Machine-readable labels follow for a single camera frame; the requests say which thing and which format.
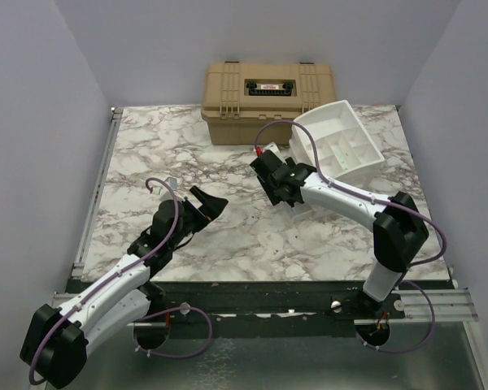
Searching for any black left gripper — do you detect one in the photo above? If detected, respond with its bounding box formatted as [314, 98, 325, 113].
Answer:
[170, 186, 227, 249]

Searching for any white plastic drawer organizer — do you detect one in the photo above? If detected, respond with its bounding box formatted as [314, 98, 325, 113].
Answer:
[289, 100, 385, 189]

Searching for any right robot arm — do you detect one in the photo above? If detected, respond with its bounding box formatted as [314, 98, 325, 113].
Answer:
[251, 150, 429, 318]

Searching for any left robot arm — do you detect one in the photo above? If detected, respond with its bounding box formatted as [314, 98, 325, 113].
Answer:
[20, 186, 229, 389]

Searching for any tan plastic toolbox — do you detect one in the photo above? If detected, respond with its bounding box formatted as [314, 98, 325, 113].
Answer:
[201, 62, 337, 145]

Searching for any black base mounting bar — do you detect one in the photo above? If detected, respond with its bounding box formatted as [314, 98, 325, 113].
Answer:
[64, 275, 432, 338]

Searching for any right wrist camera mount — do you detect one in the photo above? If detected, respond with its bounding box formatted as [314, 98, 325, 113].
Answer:
[255, 142, 281, 156]

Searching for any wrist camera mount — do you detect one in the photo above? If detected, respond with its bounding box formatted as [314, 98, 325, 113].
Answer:
[153, 176, 181, 202]
[255, 142, 281, 156]

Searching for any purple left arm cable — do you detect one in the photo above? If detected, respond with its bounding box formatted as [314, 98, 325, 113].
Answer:
[27, 177, 215, 386]

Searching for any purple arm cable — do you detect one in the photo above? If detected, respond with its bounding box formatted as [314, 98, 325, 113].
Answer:
[254, 120, 449, 353]
[27, 177, 215, 386]

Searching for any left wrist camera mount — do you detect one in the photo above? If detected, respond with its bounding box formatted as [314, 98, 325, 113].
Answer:
[153, 176, 181, 202]

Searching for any black toolbox handle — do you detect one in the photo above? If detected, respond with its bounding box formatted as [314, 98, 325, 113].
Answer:
[246, 81, 294, 97]

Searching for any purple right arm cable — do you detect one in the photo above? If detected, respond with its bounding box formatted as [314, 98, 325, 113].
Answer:
[254, 120, 449, 353]

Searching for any right aluminium extrusion rail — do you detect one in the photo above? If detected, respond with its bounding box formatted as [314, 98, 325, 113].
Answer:
[354, 289, 479, 325]

